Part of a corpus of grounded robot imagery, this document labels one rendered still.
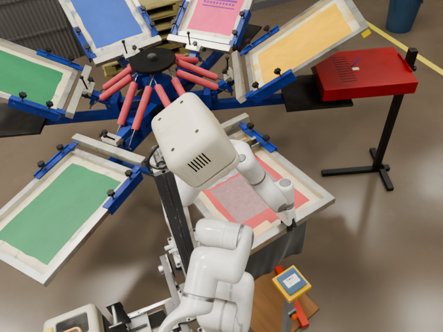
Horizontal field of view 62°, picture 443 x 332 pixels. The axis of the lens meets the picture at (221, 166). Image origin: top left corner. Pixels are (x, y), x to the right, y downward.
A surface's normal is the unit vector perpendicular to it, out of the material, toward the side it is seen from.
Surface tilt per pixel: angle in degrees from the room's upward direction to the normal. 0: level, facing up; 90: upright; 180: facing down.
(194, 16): 32
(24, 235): 0
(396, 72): 0
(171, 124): 26
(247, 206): 5
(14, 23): 90
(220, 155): 90
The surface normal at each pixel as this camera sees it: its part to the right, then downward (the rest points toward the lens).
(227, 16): -0.32, -0.22
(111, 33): 0.21, -0.27
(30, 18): 0.36, 0.66
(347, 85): -0.08, -0.68
